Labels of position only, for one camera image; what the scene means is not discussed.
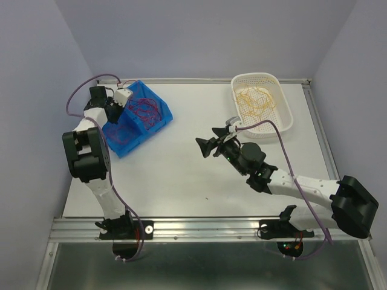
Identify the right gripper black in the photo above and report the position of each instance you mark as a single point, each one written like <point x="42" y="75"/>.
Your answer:
<point x="207" y="145"/>

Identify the aluminium front rail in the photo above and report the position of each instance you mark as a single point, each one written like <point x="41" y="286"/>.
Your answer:
<point x="169" y="230"/>

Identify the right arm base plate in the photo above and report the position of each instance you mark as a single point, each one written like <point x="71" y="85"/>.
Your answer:
<point x="276" y="229"/>

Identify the white perforated basket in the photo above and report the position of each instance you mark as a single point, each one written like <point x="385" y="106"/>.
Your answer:
<point x="258" y="96"/>

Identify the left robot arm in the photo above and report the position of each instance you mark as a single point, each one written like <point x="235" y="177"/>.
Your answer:
<point x="88" y="159"/>

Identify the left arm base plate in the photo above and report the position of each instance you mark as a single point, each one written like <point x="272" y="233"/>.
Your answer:
<point x="128" y="232"/>

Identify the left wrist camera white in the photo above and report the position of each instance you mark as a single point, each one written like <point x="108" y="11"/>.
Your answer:
<point x="122" y="95"/>

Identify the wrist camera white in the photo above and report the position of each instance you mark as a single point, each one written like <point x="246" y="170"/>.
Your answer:
<point x="122" y="95"/>
<point x="231" y="125"/>

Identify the blue plastic bin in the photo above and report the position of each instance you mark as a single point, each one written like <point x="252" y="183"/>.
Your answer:
<point x="144" y="115"/>

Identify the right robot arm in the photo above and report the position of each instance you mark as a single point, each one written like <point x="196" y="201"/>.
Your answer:
<point x="344" y="204"/>

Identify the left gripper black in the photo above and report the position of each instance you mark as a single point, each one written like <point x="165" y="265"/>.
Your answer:
<point x="120" y="111"/>

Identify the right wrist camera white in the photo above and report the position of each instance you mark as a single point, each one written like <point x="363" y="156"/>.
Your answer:
<point x="231" y="125"/>

